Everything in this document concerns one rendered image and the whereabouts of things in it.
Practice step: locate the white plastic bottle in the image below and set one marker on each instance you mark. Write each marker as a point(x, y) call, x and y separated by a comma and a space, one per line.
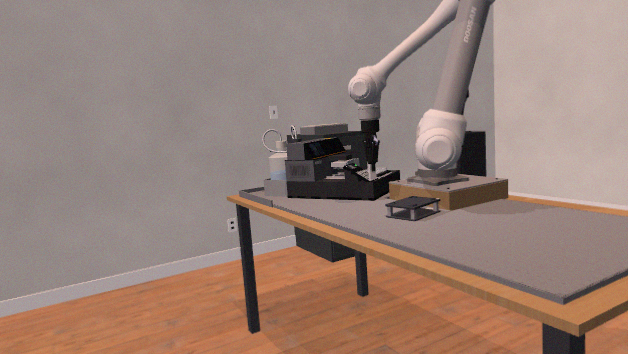
point(277, 162)

